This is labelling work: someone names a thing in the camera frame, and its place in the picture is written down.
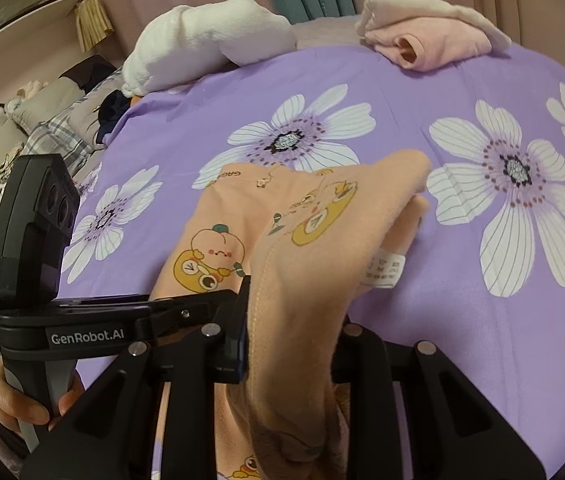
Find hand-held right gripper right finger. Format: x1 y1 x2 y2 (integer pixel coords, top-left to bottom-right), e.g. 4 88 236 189
331 316 546 480

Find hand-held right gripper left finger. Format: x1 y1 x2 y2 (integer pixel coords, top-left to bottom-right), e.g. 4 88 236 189
20 274 254 480

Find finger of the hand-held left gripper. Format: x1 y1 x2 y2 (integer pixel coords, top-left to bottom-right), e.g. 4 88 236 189
146 289 239 345

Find orange cartoon print baby garment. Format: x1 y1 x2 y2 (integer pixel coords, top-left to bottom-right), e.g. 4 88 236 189
155 149 432 480

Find navy blue clothes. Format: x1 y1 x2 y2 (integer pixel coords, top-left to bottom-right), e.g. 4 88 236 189
96 90 134 145

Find folded pink and cream clothes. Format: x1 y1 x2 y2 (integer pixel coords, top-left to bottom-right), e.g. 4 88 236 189
354 0 513 70

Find person's left hand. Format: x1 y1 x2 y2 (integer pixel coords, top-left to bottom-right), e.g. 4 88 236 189
0 360 85 434

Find plaid quilt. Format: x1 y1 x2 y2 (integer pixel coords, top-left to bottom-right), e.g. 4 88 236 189
0 105 109 286

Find plush toys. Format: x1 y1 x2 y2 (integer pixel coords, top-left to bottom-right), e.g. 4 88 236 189
0 79 47 137

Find beige pillow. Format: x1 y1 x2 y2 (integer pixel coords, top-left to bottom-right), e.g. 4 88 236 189
10 76 89 127

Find yellow fringed cloth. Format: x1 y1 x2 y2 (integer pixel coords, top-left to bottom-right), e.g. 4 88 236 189
74 0 114 54

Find purple floral bedsheet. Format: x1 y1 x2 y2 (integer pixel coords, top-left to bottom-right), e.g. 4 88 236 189
56 39 565 480

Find white plush blanket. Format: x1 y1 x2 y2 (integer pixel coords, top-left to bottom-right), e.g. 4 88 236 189
121 0 297 98

